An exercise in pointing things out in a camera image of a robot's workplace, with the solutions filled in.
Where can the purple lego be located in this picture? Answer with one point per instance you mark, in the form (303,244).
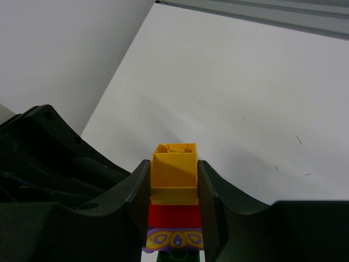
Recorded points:
(171,239)

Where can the green lego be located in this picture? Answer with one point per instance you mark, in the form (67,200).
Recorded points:
(178,256)

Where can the yellow flower lego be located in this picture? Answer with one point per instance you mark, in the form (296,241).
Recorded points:
(174,175)

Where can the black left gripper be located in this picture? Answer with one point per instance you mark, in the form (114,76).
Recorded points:
(43,159)

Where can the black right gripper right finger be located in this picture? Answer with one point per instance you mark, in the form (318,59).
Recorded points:
(238,227)

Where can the red lego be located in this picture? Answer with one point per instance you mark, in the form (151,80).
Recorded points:
(174,216)

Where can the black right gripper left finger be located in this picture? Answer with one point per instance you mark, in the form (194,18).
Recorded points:
(111,227)

